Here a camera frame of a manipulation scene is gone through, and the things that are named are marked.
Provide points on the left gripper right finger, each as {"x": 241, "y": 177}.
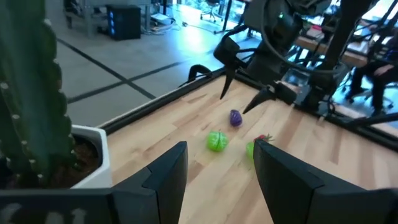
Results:
{"x": 304, "y": 199}

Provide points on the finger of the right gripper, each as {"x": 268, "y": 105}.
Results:
{"x": 261, "y": 98}
{"x": 229, "y": 79}

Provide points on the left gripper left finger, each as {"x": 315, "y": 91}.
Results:
{"x": 140, "y": 199}

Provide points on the red toy strawberry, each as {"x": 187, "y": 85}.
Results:
{"x": 261, "y": 137}

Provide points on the green split toy vegetable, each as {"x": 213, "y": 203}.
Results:
{"x": 250, "y": 151}

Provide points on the round light green toy fruit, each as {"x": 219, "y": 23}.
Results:
{"x": 217, "y": 141}

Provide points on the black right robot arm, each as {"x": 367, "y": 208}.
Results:
{"x": 273, "y": 31}

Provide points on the office chair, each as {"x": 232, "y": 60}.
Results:
{"x": 210, "y": 11}

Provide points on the white square plant pot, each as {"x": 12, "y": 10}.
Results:
{"x": 99, "y": 161}

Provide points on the wooden desk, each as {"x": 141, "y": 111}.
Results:
{"x": 351, "y": 57}

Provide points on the black computer tower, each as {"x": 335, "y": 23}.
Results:
{"x": 124, "y": 21}

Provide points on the person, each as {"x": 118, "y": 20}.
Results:
{"x": 379, "y": 81}

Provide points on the tall green cactus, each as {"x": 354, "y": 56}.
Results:
{"x": 28, "y": 93}

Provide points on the black table edge frame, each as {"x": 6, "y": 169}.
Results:
{"x": 155, "y": 104}

